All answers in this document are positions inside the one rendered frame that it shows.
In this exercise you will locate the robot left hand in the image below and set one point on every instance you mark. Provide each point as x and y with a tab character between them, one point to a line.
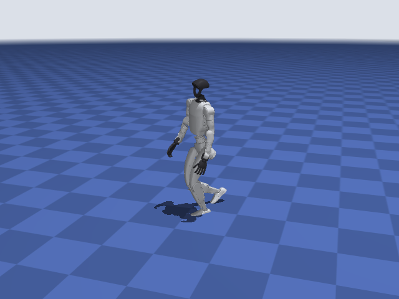
201	165

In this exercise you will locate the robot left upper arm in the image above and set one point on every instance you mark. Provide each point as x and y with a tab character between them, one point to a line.
209	114

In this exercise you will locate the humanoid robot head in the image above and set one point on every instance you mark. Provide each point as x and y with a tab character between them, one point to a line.
200	84

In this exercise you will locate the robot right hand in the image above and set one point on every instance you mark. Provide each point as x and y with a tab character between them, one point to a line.
172	147

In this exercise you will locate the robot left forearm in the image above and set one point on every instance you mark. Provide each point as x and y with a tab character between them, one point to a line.
208	144

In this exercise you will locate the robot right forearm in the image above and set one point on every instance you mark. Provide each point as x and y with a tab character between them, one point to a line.
182	132

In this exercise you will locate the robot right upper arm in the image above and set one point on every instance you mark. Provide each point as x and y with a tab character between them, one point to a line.
186	119

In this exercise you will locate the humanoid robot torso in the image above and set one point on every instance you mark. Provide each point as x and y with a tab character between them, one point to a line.
198	122

